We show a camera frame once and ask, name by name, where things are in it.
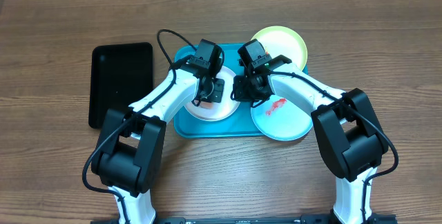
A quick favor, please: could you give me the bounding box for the white plate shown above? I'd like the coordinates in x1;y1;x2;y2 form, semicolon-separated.
184;66;240;121

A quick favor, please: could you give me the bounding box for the pink sponge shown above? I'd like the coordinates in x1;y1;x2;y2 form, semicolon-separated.
200;102;213;109

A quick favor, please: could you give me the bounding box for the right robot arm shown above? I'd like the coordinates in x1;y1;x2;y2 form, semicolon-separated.
231;55;394;223

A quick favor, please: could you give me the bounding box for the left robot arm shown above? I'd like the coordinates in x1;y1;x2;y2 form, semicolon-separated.
84;63;221;223

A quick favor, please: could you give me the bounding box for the teal serving tray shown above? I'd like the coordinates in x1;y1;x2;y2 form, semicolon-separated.
173;43;309;139

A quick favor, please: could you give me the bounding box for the black rectangular tray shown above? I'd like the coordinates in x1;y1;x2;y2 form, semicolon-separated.
88;42;154;129

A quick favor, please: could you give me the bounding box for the light blue plate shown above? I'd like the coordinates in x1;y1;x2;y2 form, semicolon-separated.
251;95;313;141

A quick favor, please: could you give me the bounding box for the yellow-green plate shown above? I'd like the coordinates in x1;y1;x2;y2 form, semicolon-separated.
251;26;308;71

